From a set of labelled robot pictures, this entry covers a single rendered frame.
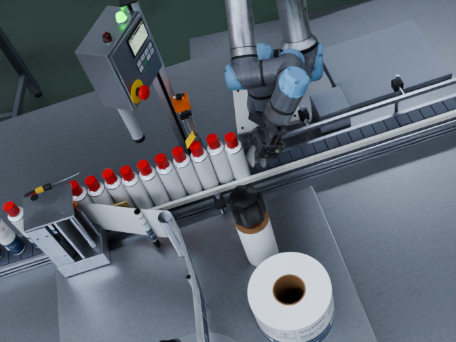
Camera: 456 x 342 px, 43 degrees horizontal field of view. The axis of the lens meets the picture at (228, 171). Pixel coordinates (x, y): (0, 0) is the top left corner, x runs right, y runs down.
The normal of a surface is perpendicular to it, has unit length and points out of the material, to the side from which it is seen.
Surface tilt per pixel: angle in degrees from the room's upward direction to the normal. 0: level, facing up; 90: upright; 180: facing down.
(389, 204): 0
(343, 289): 0
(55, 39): 0
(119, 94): 90
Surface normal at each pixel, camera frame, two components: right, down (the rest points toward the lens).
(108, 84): -0.36, 0.79
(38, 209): -0.20, -0.58
